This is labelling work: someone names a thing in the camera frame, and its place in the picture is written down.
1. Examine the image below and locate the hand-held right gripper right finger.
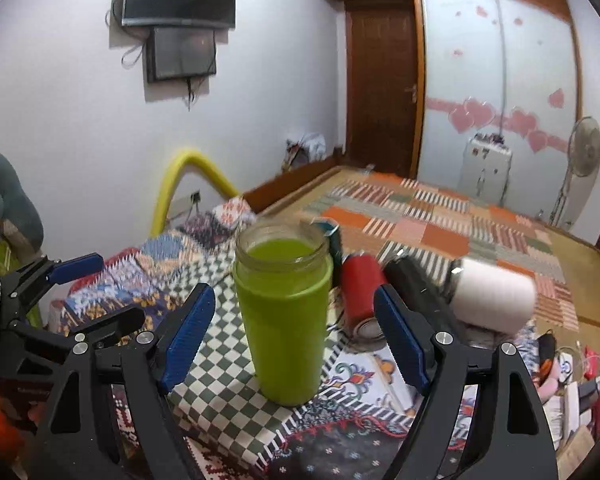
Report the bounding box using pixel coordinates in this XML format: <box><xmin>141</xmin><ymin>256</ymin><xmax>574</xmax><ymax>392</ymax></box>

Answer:
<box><xmin>373</xmin><ymin>284</ymin><xmax>562</xmax><ymax>480</ymax></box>

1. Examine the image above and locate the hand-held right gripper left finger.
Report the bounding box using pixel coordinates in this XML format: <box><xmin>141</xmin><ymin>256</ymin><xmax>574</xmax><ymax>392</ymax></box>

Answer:
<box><xmin>30</xmin><ymin>283</ymin><xmax>217</xmax><ymax>480</ymax></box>

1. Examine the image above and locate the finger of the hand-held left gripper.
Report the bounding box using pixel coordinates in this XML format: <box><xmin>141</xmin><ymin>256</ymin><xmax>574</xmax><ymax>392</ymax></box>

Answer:
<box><xmin>0</xmin><ymin>253</ymin><xmax>105</xmax><ymax>322</ymax></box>
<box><xmin>9</xmin><ymin>304</ymin><xmax>147</xmax><ymax>350</ymax></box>

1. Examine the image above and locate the green glass jar bottle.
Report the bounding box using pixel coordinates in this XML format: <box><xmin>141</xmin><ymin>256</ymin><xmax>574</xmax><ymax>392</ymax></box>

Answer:
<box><xmin>231</xmin><ymin>218</ymin><xmax>335</xmax><ymax>407</ymax></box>

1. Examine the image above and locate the green checkered cloth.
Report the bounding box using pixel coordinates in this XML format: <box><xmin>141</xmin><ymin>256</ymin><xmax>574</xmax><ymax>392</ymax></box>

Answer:
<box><xmin>169</xmin><ymin>255</ymin><xmax>353</xmax><ymax>463</ymax></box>

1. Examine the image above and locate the colourful patterned quilt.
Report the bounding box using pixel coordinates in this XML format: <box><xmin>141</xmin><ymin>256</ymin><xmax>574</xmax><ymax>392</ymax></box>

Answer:
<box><xmin>49</xmin><ymin>197</ymin><xmax>260</xmax><ymax>337</ymax></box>

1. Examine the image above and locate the red can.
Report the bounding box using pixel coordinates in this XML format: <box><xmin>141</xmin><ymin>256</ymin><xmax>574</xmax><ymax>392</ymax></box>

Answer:
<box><xmin>340</xmin><ymin>253</ymin><xmax>390</xmax><ymax>354</ymax></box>

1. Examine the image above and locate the floral patterned mat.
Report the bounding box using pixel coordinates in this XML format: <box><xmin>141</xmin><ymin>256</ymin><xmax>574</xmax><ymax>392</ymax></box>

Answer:
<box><xmin>257</xmin><ymin>305</ymin><xmax>481</xmax><ymax>480</ymax></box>

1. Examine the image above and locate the orange striped patchwork blanket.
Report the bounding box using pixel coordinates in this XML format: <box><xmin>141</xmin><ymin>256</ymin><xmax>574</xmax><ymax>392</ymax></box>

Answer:
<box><xmin>300</xmin><ymin>170</ymin><xmax>581</xmax><ymax>332</ymax></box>

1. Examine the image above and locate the yellow foam tube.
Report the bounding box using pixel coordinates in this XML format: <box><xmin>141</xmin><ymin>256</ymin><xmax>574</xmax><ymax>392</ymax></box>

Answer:
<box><xmin>150</xmin><ymin>147</ymin><xmax>241</xmax><ymax>237</ymax></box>

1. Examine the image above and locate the black and orange tool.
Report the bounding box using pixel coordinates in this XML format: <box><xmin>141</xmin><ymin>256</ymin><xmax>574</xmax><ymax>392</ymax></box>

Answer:
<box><xmin>536</xmin><ymin>331</ymin><xmax>560</xmax><ymax>378</ymax></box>

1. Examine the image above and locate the small white cabinet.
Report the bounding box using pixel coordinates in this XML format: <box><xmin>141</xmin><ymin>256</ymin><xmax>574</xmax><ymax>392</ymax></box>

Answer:
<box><xmin>460</xmin><ymin>134</ymin><xmax>514</xmax><ymax>200</ymax></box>

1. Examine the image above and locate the woven straw bed mat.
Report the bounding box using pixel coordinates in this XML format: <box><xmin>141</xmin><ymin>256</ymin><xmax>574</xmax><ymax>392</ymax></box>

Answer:
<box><xmin>245</xmin><ymin>166</ymin><xmax>600</xmax><ymax>333</ymax></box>

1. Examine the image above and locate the pile of bags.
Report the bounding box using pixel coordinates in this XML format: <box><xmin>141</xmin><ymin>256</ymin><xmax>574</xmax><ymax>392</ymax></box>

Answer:
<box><xmin>281</xmin><ymin>132</ymin><xmax>328</xmax><ymax>171</ymax></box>

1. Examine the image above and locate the brown wooden door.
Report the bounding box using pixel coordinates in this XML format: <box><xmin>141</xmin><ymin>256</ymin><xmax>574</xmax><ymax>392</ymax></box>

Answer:
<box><xmin>344</xmin><ymin>9</ymin><xmax>421</xmax><ymax>179</ymax></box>

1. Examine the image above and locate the standing fan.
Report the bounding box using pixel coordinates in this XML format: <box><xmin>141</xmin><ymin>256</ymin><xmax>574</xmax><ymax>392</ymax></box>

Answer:
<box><xmin>550</xmin><ymin>116</ymin><xmax>600</xmax><ymax>228</ymax></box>

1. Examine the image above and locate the white wardrobe with pink hearts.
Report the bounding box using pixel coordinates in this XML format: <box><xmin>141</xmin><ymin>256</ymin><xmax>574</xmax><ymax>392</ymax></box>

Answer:
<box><xmin>413</xmin><ymin>0</ymin><xmax>583</xmax><ymax>211</ymax></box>

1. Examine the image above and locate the wooden bed frame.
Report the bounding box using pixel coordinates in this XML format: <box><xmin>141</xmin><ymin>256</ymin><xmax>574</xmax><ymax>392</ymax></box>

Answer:
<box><xmin>241</xmin><ymin>154</ymin><xmax>348</xmax><ymax>215</ymax></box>

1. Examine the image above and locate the white looped cable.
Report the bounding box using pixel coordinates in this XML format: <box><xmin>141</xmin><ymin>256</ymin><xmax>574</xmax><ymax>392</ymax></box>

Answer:
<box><xmin>120</xmin><ymin>42</ymin><xmax>143</xmax><ymax>68</ymax></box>

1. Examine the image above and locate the small wall-mounted monitor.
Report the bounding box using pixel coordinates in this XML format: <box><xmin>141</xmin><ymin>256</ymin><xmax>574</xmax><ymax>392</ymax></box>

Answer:
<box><xmin>146</xmin><ymin>26</ymin><xmax>218</xmax><ymax>84</ymax></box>

